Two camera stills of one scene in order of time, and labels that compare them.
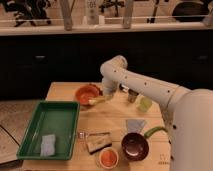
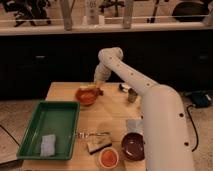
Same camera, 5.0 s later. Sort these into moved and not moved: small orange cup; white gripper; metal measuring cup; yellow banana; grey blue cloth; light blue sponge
Moved: white gripper; yellow banana
Not moved: metal measuring cup; grey blue cloth; light blue sponge; small orange cup
